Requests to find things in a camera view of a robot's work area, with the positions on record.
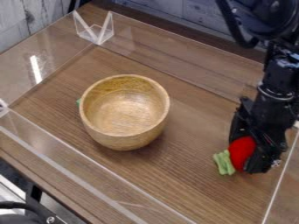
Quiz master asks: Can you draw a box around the black cable lower left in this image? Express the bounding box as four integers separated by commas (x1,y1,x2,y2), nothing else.
0,200,44,224

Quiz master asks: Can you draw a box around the red plush strawberry toy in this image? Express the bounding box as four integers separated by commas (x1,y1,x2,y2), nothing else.
212,136,256,176

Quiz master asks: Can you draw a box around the wooden bowl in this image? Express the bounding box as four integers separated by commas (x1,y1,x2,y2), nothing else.
78,74,171,151

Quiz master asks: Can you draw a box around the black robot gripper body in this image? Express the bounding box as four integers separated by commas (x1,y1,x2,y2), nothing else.
235,84,299,154

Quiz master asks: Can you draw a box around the clear acrylic table barrier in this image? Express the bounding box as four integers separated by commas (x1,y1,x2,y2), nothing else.
0,6,299,224

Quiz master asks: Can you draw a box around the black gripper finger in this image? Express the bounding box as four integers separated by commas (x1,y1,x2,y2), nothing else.
243,134,281,174
228,114,251,143

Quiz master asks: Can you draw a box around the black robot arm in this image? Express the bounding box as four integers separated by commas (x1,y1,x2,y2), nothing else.
215,0,299,174

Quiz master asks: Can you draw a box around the clear acrylic corner bracket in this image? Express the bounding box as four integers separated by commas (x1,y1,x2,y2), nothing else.
72,11,114,46

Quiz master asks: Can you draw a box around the black metal table leg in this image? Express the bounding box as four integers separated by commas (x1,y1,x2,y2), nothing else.
29,185,42,202

